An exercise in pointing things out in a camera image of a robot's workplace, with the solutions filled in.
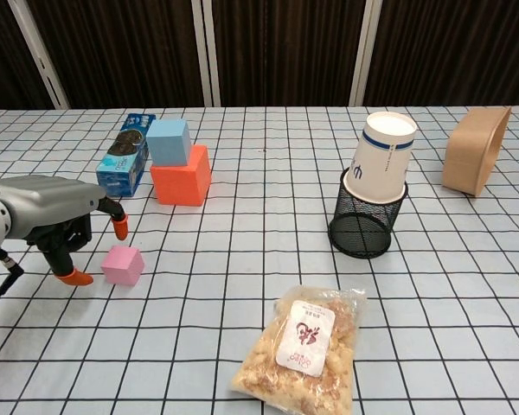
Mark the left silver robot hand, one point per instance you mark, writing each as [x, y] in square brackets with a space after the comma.
[47, 203]

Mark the orange foam cube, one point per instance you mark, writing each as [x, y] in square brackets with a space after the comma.
[177, 183]

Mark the black mesh pen holder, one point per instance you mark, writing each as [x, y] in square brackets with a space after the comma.
[359, 229]

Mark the pink foam cube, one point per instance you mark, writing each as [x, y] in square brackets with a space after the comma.
[121, 266]

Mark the blue Oreo cookie box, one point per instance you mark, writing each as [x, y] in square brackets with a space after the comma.
[121, 168]

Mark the light blue foam cube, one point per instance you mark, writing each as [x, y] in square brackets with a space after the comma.
[168, 142]

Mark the white paper cup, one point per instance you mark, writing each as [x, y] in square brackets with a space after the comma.
[380, 164]

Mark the clear snack bag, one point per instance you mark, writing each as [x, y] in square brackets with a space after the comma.
[285, 372]

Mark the white metal frame post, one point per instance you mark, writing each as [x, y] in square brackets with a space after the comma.
[47, 73]
[207, 65]
[363, 52]

